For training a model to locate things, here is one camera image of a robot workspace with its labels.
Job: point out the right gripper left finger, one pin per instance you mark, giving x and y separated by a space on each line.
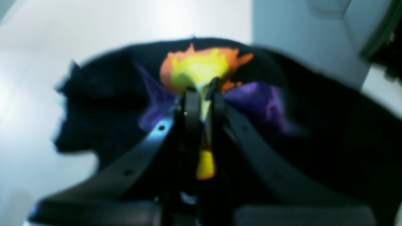
139 189

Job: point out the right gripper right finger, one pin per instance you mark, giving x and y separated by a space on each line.
304 201

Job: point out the black printed t-shirt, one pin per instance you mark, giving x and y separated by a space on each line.
333 134

